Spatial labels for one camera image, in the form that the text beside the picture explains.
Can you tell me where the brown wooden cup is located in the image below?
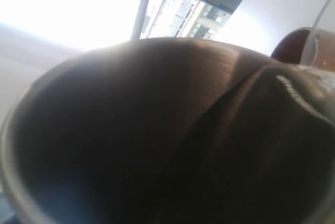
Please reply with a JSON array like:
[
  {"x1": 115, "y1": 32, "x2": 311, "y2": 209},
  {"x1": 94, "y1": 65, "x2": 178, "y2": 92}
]
[{"x1": 271, "y1": 27, "x2": 334, "y2": 72}]

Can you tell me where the stainless steel cup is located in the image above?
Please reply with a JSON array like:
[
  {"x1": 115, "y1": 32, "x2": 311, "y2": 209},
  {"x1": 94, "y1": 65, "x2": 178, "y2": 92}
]
[{"x1": 1, "y1": 38, "x2": 334, "y2": 223}]

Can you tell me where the clear plastic shaker cup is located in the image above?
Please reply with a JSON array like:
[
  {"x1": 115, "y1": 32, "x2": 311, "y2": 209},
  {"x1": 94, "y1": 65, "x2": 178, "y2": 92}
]
[{"x1": 300, "y1": 0, "x2": 334, "y2": 72}]

